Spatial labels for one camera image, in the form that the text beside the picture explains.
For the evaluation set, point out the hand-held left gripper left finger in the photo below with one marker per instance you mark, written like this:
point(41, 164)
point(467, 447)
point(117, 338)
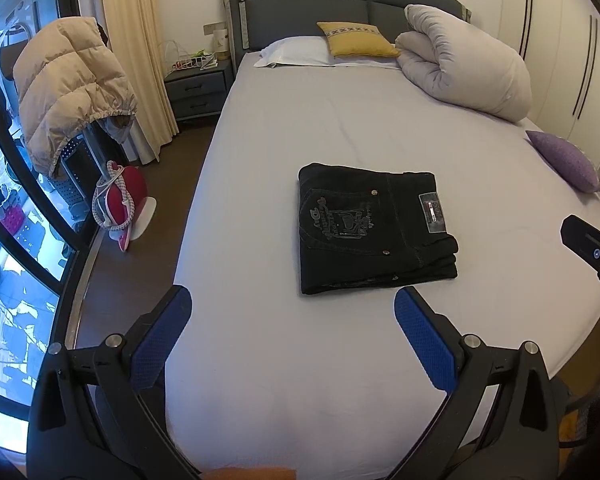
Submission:
point(155, 355)

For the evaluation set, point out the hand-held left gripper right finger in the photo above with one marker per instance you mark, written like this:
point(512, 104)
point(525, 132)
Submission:
point(425, 345)

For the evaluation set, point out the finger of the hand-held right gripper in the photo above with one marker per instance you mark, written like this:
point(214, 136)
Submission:
point(582, 240)

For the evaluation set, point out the black denim pants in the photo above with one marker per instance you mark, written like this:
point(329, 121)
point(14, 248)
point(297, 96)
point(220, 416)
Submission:
point(370, 230)

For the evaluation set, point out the purple pillow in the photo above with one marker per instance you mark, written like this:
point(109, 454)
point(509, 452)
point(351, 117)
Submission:
point(567, 160)

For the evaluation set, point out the white iron stand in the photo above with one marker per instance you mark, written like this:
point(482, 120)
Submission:
point(147, 215)

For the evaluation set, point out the large window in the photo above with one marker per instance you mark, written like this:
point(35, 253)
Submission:
point(10, 285)

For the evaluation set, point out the red steam iron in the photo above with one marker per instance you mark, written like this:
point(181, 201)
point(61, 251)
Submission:
point(127, 185)

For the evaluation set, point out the black perforated rack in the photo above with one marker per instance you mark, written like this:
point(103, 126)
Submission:
point(77, 180)

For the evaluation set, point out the bed with white sheet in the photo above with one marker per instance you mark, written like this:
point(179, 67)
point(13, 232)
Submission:
point(280, 210)

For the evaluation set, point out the white wardrobe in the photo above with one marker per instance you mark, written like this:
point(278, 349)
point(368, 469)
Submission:
point(555, 35)

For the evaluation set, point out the rolled white duvet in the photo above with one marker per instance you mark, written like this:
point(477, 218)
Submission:
point(460, 65)

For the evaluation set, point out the grey nightstand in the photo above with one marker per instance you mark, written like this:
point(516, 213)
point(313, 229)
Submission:
point(197, 92)

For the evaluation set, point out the white pillow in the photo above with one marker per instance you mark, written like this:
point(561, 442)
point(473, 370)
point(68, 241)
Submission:
point(295, 50)
point(370, 63)

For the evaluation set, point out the beige down jacket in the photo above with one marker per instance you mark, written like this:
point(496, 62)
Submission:
point(65, 90)

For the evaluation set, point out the yellow pillow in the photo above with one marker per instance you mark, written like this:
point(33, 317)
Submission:
point(357, 40)

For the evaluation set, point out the white canister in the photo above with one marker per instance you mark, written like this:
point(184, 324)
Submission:
point(221, 42)

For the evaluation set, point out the cream curtain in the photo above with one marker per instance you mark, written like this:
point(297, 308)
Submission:
point(135, 35)

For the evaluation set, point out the grey padded headboard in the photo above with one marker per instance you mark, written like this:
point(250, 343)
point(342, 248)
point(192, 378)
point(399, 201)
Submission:
point(305, 15)

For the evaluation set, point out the wall socket plate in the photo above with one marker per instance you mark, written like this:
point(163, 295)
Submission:
point(214, 27)

